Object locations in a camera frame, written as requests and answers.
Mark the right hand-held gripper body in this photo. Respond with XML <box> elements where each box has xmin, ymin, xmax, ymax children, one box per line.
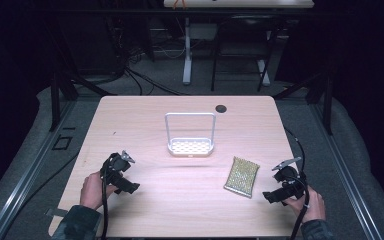
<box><xmin>271</xmin><ymin>156</ymin><xmax>310</xmax><ymax>202</ymax></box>

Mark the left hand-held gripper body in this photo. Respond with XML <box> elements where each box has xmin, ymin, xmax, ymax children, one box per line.
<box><xmin>99</xmin><ymin>149</ymin><xmax>137</xmax><ymax>183</ymax></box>

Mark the yellow-green scrubbing sponge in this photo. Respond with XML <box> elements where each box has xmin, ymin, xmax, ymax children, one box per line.
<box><xmin>223</xmin><ymin>155</ymin><xmax>261</xmax><ymax>199</ymax></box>

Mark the white sponge rack with handle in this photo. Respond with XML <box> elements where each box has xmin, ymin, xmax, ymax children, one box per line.
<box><xmin>164</xmin><ymin>112</ymin><xmax>217</xmax><ymax>158</ymax></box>

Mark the person's left hand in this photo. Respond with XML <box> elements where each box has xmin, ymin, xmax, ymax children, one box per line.
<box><xmin>79</xmin><ymin>170</ymin><xmax>119</xmax><ymax>211</ymax></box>

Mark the person's right hand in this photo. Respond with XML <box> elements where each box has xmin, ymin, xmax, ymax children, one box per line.
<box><xmin>283</xmin><ymin>185</ymin><xmax>327</xmax><ymax>224</ymax></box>

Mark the grey tape strip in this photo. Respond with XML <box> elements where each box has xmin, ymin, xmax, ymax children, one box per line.
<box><xmin>44</xmin><ymin>207</ymin><xmax>70</xmax><ymax>218</ymax></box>

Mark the black metal stand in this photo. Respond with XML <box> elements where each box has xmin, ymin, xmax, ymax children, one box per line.
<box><xmin>273</xmin><ymin>68</ymin><xmax>335</xmax><ymax>136</ymax></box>
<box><xmin>48</xmin><ymin>69</ymin><xmax>81</xmax><ymax>133</ymax></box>

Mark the black chair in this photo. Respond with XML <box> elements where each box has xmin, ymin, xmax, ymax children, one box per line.
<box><xmin>210</xmin><ymin>14</ymin><xmax>278</xmax><ymax>93</ymax></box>

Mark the white background desk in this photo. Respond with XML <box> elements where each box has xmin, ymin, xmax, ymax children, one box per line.
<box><xmin>162</xmin><ymin>0</ymin><xmax>315</xmax><ymax>87</ymax></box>

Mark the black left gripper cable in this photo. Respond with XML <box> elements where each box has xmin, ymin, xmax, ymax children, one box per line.
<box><xmin>99</xmin><ymin>159</ymin><xmax>111</xmax><ymax>240</ymax></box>

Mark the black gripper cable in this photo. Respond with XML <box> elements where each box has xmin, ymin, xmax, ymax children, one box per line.
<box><xmin>283</xmin><ymin>127</ymin><xmax>312</xmax><ymax>240</ymax></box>
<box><xmin>99</xmin><ymin>159</ymin><xmax>111</xmax><ymax>240</ymax></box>

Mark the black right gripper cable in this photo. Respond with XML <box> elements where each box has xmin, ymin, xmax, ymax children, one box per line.
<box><xmin>283</xmin><ymin>127</ymin><xmax>312</xmax><ymax>240</ymax></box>

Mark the aluminium floor rail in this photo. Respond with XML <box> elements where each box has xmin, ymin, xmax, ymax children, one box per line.
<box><xmin>309</xmin><ymin>101</ymin><xmax>383</xmax><ymax>240</ymax></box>
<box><xmin>0</xmin><ymin>99</ymin><xmax>78</xmax><ymax>240</ymax></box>

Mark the black floor cable bundle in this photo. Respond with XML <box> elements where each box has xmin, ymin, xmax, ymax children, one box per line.
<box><xmin>106</xmin><ymin>19</ymin><xmax>189</xmax><ymax>97</ymax></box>

